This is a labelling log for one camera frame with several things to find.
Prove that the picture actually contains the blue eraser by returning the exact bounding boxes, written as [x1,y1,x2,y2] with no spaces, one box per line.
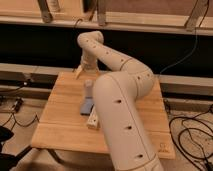
[80,98,94,115]

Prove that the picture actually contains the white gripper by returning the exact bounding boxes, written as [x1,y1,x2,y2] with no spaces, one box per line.
[75,53,100,79]

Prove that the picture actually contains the white ceramic cup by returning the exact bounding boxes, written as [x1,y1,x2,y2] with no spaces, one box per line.
[84,79,93,98]

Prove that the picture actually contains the black floor cables left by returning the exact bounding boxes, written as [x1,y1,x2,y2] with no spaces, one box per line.
[0,96,41,129]

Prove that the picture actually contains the metal frame leg middle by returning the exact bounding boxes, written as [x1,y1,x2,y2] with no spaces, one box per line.
[97,0,106,26]

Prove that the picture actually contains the black floor cables right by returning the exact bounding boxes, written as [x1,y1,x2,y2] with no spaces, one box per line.
[163,99,213,171]

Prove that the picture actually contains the metal frame leg left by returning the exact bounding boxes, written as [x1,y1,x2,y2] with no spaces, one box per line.
[37,0,52,23]

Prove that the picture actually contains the metal frame leg right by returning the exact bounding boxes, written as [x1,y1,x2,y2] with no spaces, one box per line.
[184,0,209,32]

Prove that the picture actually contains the metal frame leg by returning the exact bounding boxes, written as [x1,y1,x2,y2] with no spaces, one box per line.
[184,0,209,32]
[97,0,106,26]
[37,0,52,23]

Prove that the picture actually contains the black floor cables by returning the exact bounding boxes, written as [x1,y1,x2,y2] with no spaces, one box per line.
[0,96,41,129]
[163,99,213,171]

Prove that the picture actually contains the wooden table board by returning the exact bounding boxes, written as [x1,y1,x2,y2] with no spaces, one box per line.
[31,72,175,159]

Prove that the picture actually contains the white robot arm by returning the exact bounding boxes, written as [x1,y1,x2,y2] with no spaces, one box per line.
[77,31,164,171]

